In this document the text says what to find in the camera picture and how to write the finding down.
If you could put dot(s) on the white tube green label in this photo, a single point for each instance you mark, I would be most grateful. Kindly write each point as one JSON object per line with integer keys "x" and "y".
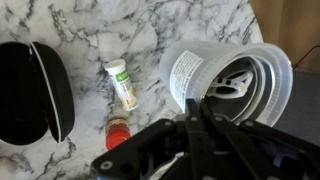
{"x": 122, "y": 83}

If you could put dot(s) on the translucent plastic cups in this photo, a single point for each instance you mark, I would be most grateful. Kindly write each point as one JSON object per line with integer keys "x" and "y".
{"x": 238, "y": 81}

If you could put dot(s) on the small red cap bottle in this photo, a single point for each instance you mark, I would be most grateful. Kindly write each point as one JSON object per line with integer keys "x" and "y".
{"x": 117, "y": 132}

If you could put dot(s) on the black glasses case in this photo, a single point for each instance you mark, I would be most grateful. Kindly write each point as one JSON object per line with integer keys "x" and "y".
{"x": 35, "y": 94}

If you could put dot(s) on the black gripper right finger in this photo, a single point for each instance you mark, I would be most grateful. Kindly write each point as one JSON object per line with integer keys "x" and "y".
{"x": 237, "y": 154}

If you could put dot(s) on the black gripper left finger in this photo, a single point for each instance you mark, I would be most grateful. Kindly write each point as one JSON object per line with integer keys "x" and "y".
{"x": 201, "y": 152}

